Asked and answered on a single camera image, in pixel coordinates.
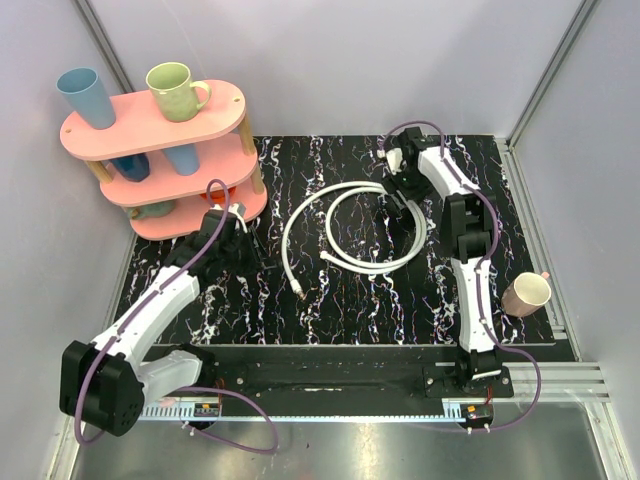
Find dark blue cup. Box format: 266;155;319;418
110;153;150;182

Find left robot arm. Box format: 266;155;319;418
59;203;257;445

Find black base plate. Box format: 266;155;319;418
204;345;514;421

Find orange bowl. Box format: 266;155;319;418
200;190;225;204

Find light blue cup middle shelf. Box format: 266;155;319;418
162;144;200;176

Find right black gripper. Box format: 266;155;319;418
380;165;434;215

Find green mug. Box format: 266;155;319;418
145;62;212;123

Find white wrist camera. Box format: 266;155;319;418
210;202;248;233
376;148;403;175

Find white hose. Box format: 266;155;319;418
280;180;429;301

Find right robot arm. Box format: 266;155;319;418
378;121;502;397

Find teal mug bottom shelf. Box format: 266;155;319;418
125;200;175;220

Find pink beige cup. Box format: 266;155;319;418
501;272;552;318

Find black marbled mat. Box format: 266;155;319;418
107;133;557;347

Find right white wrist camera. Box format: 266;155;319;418
376;148;403;175

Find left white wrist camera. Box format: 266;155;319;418
210;202;248;233

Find light blue tall cup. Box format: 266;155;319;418
56;67;116;130

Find pink three-tier shelf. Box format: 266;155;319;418
60;80;268;241

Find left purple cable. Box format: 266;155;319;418
73;178;279;455

